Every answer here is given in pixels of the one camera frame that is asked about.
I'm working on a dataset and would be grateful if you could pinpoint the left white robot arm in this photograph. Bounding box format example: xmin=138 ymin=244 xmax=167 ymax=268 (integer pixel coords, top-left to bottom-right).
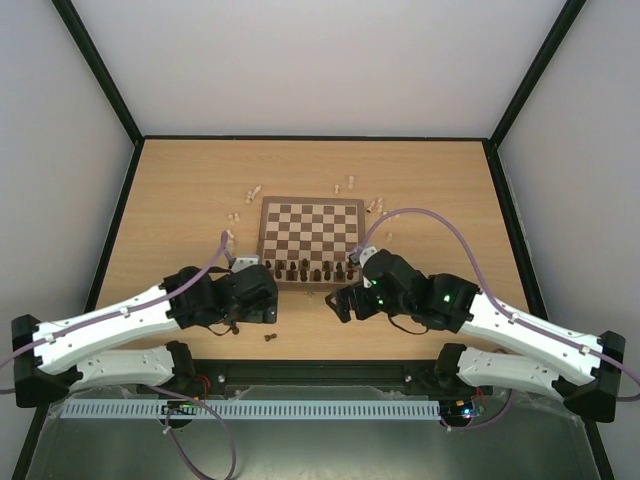
xmin=11 ymin=264 xmax=278 ymax=408

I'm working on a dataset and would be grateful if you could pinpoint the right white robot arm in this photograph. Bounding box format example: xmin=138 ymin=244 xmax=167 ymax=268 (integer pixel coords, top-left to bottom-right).
xmin=325 ymin=247 xmax=625 ymax=423

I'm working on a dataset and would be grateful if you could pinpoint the left base circuit board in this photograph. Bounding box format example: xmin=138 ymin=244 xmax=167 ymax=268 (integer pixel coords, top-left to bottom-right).
xmin=158 ymin=399 xmax=206 ymax=418

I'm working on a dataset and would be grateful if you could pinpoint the base circuit board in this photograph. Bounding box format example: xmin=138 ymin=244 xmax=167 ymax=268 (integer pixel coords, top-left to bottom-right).
xmin=158 ymin=399 xmax=206 ymax=418
xmin=439 ymin=394 xmax=487 ymax=421

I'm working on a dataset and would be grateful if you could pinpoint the right base circuit board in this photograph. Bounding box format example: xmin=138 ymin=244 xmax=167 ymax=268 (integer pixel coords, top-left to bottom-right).
xmin=439 ymin=394 xmax=487 ymax=421

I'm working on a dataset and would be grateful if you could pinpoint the wooden chessboard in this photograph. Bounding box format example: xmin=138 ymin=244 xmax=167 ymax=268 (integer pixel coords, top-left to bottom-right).
xmin=257 ymin=196 xmax=366 ymax=292

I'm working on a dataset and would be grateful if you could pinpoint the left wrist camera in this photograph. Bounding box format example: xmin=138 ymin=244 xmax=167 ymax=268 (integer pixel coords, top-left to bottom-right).
xmin=230 ymin=255 xmax=260 ymax=273

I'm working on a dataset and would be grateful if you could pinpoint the black aluminium frame rail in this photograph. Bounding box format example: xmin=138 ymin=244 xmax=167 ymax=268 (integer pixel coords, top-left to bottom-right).
xmin=49 ymin=357 xmax=501 ymax=389

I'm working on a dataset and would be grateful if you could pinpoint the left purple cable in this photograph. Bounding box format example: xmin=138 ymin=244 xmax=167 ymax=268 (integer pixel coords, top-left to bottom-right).
xmin=0 ymin=230 xmax=237 ymax=479

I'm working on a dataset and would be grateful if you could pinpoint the white slotted cable duct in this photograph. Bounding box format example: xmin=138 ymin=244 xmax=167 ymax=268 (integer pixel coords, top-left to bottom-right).
xmin=60 ymin=399 xmax=441 ymax=421

